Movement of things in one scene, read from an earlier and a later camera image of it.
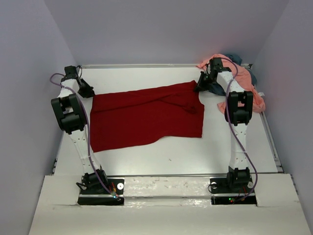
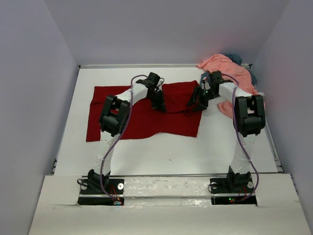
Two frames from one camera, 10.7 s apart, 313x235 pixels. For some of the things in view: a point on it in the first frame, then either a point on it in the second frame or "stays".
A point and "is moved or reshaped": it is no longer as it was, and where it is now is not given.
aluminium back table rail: (242, 65) stays
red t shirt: (125, 119) is moved or reshaped
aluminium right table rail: (272, 143) stays
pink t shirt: (245, 80) stays
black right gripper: (200, 86) -> (201, 105)
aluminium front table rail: (166, 175) stays
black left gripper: (89, 92) -> (160, 105)
